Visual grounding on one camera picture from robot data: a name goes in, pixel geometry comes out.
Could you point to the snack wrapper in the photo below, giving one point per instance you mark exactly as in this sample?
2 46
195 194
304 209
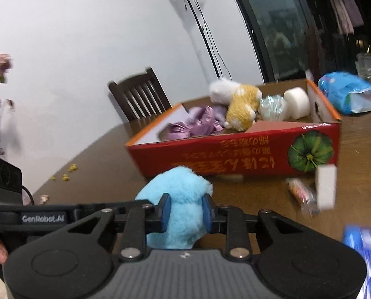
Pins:
304 196

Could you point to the white and yellow plush toy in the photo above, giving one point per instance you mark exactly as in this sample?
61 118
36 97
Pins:
242 101

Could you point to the light stand with lamp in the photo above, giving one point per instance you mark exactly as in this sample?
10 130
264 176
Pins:
216 59

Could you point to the blue tissue package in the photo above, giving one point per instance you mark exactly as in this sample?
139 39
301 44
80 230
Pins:
348 93

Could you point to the red cardboard box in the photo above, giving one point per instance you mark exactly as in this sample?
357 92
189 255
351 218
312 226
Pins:
270 148

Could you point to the dark glass sliding door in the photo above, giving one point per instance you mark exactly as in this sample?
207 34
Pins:
293 37

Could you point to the purple cloth bundle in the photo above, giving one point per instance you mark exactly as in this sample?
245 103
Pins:
219 114

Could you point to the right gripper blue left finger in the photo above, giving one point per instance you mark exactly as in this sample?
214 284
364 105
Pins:
163 211

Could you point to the pink fabric bundle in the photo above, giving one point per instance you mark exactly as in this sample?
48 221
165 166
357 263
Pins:
176 131
202 121

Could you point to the light blue plush toy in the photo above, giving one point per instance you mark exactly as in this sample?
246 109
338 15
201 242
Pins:
186 189

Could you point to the white foam roll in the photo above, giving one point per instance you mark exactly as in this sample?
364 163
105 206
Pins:
298 101

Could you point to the dark wooden chair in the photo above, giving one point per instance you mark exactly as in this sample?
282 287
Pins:
140 96

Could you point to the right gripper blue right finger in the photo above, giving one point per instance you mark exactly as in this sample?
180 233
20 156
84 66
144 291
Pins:
209 212

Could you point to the white rectangular block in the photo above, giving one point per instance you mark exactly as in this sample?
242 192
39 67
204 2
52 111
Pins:
325 185

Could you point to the blue patterned package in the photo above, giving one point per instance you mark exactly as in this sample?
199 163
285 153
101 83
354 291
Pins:
359 238

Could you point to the hanging pink clothes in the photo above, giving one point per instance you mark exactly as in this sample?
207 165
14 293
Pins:
348 16

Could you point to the translucent white plastic bundle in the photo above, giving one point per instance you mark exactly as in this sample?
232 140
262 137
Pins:
274 108

